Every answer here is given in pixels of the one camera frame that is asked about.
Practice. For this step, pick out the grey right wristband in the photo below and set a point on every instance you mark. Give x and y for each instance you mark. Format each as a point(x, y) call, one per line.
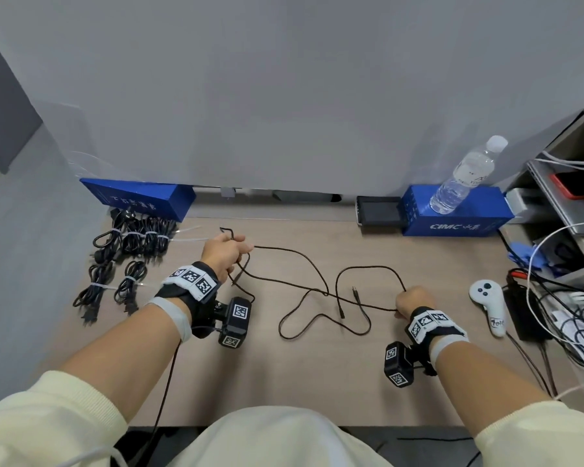
point(447, 347)

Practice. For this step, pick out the black power adapter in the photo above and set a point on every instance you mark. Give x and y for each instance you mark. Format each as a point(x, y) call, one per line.
point(523, 316)

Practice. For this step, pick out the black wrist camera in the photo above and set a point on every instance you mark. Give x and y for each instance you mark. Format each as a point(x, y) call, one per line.
point(236, 320)
point(399, 362)

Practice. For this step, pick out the small black screen device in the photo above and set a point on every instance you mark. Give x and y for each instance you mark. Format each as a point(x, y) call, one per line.
point(379, 211)

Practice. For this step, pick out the grey desk clamp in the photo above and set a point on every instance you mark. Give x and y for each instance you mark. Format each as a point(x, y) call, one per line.
point(228, 192)

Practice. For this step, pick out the blue rectangular box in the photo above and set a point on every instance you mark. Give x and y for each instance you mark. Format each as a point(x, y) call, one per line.
point(467, 213)

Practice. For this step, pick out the person's left hand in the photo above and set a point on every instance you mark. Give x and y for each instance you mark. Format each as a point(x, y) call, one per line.
point(226, 252)

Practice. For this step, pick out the grey wristband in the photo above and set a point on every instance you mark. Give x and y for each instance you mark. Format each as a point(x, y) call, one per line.
point(172, 318)
point(447, 347)

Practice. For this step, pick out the person's cream sweater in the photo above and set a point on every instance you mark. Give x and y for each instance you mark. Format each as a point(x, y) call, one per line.
point(277, 440)

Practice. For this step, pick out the blue plastic item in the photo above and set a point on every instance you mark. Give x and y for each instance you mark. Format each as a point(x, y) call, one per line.
point(525, 257)

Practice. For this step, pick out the white power strip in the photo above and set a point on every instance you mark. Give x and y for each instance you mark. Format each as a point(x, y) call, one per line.
point(581, 311)

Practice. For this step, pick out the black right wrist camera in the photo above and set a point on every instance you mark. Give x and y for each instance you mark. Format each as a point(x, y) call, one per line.
point(399, 362)

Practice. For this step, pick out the black office chair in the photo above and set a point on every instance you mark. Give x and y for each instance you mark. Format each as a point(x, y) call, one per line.
point(175, 437)

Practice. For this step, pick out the clear plastic water bottle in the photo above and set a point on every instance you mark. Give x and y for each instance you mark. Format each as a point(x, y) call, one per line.
point(462, 182)

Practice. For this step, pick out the light wooden table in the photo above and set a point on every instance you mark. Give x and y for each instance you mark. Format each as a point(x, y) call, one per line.
point(321, 384)

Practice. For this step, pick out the person's right forearm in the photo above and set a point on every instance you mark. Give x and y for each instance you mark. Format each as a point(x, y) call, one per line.
point(496, 393)

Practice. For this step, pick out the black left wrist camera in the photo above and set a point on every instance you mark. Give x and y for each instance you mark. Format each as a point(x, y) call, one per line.
point(236, 320)

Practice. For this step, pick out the person's right hand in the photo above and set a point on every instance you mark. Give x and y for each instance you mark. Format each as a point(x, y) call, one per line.
point(416, 301)

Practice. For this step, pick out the white game controller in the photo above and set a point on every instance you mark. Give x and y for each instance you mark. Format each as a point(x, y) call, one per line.
point(486, 291)

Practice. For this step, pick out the blue triangular box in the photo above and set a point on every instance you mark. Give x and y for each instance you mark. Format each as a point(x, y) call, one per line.
point(141, 196)

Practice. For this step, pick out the grey door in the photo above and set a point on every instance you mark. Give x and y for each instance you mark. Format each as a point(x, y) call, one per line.
point(5, 102)

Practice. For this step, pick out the red phone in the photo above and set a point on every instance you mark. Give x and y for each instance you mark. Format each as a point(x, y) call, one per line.
point(579, 185)

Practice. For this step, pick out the grey left wristband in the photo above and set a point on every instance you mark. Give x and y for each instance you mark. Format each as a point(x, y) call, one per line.
point(172, 318)

